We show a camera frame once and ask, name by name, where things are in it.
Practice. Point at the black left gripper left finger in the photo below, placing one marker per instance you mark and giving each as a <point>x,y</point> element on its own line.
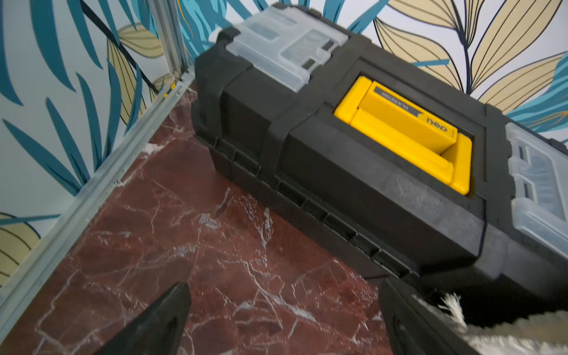
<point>158,329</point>

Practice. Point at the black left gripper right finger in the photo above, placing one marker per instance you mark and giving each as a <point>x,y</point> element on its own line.
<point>411,328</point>

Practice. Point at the cream cloth drawstring soil bag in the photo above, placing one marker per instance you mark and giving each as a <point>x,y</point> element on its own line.
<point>537,334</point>

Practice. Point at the black toolbox yellow handle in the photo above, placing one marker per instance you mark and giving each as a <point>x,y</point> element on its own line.
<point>423,140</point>

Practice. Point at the left aluminium corner post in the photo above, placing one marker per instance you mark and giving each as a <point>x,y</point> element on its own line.
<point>167,23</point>

